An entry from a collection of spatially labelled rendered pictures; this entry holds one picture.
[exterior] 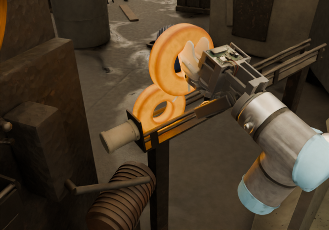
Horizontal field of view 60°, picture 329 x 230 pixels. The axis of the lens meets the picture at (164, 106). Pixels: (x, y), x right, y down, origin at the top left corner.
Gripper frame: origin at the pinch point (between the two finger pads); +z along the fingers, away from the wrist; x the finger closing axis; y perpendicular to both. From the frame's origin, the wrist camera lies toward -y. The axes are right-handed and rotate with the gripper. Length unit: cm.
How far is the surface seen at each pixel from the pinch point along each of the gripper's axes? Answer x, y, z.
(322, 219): -43, -54, -40
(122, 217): 19.3, -36.9, -12.2
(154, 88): 1.9, -14.3, 5.5
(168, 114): -2.4, -23.6, 2.8
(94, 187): 23.0, -31.3, -4.2
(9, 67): 31.9, -8.5, 19.5
